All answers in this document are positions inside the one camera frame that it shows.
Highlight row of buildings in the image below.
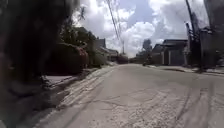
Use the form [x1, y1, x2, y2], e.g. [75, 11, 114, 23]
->
[76, 27, 120, 63]

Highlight dark tree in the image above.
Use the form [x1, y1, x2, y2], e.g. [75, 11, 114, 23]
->
[0, 0, 81, 84]

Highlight row of bushes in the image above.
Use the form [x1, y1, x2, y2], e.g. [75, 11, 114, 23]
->
[46, 26, 108, 75]

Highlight distant tree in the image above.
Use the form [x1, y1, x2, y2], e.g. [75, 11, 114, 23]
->
[142, 38, 153, 54]

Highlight leaning utility pole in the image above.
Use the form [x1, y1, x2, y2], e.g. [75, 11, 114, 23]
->
[185, 0, 203, 72]

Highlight overhead wires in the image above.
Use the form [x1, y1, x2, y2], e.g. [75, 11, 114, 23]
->
[105, 0, 127, 44]

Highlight building with dark roof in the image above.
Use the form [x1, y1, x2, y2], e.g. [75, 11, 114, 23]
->
[151, 38, 190, 67]

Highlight grey concrete road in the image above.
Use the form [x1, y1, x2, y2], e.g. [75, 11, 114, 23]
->
[33, 63, 224, 128]

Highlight vehicle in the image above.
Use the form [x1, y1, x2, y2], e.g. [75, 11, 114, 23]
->
[116, 54, 130, 65]

